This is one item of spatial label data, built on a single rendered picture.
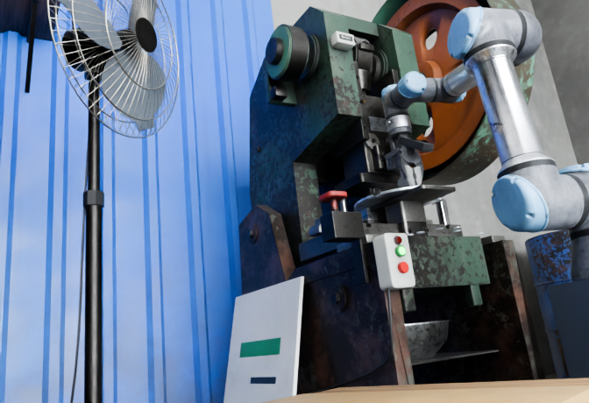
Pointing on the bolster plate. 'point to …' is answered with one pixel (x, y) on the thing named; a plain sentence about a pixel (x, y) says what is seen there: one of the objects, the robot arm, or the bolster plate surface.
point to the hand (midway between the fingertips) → (415, 189)
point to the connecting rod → (362, 53)
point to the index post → (443, 212)
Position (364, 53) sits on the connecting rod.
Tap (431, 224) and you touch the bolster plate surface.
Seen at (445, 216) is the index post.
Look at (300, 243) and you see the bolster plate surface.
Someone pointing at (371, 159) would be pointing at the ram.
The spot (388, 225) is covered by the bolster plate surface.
